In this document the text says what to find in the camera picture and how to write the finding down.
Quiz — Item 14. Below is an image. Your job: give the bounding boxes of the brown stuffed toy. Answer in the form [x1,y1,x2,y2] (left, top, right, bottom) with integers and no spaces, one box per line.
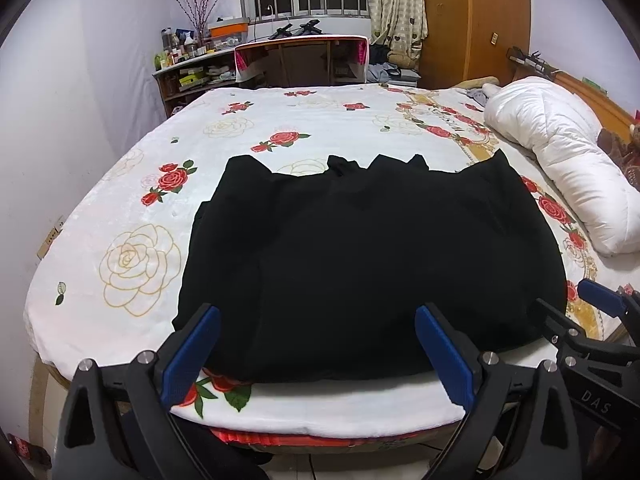
[597,110,640,181]

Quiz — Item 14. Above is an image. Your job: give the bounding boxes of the bed base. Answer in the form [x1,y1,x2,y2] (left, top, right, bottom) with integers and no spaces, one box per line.
[27,350,481,480]

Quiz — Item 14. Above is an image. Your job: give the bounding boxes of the white duvet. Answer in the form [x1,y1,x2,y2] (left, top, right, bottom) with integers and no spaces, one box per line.
[484,76,636,258]

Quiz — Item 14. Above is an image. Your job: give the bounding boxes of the pile of clothes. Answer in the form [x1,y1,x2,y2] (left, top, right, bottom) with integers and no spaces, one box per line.
[367,45,421,86]

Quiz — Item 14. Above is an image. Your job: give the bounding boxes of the wall socket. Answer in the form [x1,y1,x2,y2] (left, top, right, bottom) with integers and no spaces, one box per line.
[37,215,66,261]

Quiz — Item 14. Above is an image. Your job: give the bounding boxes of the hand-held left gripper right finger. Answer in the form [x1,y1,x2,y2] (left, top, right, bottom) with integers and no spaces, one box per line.
[414,302,583,480]

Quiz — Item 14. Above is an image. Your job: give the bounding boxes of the wooden shelf unit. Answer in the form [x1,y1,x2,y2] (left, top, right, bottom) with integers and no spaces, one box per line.
[152,49,238,121]

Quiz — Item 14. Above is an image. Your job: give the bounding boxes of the group of bottles and jars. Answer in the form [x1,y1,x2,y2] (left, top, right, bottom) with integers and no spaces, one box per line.
[154,27,211,68]

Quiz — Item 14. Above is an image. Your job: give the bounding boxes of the bed with floral blanket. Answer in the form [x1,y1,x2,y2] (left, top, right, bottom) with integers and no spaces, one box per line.
[24,82,640,423]

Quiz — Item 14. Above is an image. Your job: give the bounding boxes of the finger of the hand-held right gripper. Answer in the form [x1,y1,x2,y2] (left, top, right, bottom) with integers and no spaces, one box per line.
[577,279,640,322]
[534,297,592,357]

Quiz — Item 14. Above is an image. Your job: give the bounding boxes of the wooden headboard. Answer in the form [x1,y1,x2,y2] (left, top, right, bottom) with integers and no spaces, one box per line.
[507,47,640,146]

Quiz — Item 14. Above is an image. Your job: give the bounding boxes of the white topped desk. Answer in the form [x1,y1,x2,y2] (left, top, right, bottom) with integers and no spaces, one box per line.
[234,34,371,86]

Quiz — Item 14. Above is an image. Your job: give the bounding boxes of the wooden wardrobe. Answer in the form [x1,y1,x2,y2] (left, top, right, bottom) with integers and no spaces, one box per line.
[417,0,532,90]

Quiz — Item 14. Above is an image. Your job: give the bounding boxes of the black device on headboard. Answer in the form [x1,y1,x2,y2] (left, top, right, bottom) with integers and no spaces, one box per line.
[507,47,557,77]

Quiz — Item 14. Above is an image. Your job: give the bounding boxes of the pink blossom branches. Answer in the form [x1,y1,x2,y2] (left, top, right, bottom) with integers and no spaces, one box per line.
[175,0,233,46]

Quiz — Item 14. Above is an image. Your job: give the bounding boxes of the black coat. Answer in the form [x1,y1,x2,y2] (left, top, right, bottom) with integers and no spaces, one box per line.
[171,149,568,385]

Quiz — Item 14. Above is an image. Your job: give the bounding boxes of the grey cloth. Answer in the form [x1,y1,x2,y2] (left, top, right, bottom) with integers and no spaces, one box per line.
[467,85,501,108]

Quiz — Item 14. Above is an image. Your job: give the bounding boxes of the heart patterned curtain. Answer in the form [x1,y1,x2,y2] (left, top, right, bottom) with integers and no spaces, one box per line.
[365,0,430,68]

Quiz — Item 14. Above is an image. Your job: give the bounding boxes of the orange storage box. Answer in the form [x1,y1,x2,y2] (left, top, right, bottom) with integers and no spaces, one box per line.
[207,16,251,43]

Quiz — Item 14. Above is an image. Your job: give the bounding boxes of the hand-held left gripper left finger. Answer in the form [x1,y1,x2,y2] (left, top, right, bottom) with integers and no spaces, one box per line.
[54,302,223,480]

